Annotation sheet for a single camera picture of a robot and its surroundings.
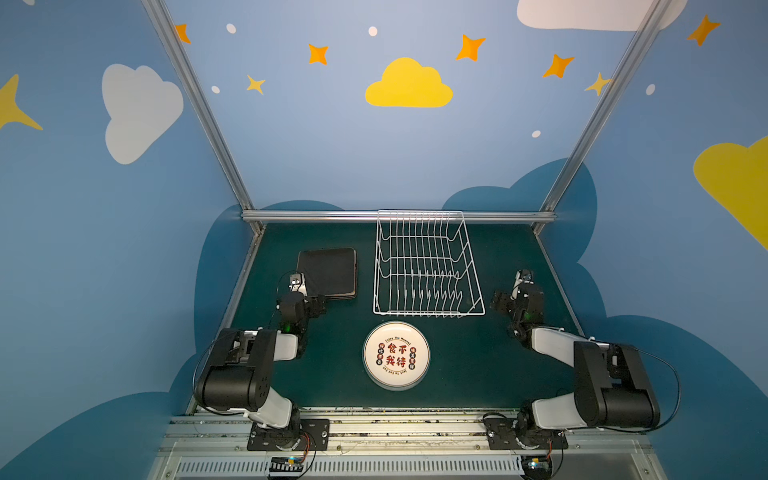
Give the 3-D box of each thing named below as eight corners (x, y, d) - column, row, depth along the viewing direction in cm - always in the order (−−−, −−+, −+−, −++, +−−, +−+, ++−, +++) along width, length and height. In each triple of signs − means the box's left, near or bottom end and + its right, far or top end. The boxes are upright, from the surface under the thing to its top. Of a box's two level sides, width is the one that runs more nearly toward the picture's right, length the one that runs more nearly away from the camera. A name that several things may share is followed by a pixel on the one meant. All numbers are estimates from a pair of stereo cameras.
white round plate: (362, 390, 82) (362, 387, 80) (365, 324, 95) (365, 321, 93) (431, 390, 82) (432, 387, 80) (425, 325, 95) (426, 321, 93)
